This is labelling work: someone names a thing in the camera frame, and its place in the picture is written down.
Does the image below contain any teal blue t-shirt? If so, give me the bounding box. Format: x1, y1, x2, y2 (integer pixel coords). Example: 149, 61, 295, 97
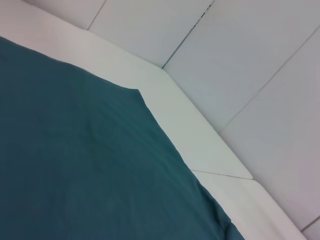
0, 36, 246, 240

